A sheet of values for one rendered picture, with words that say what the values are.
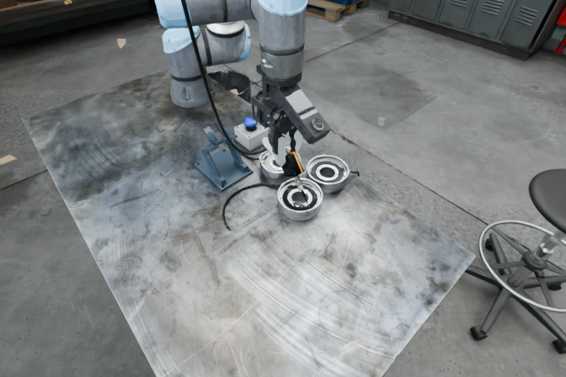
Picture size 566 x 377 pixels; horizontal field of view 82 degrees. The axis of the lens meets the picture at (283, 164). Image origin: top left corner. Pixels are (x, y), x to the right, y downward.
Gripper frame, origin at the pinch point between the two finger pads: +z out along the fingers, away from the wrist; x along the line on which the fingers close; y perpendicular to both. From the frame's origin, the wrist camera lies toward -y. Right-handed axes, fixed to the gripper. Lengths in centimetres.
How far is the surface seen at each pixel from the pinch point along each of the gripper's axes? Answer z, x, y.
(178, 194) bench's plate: 13.2, 18.8, 19.6
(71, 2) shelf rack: 53, -42, 341
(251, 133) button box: 8.8, -6.6, 21.9
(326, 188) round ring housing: 10.6, -7.7, -5.2
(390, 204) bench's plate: 13.2, -16.8, -17.8
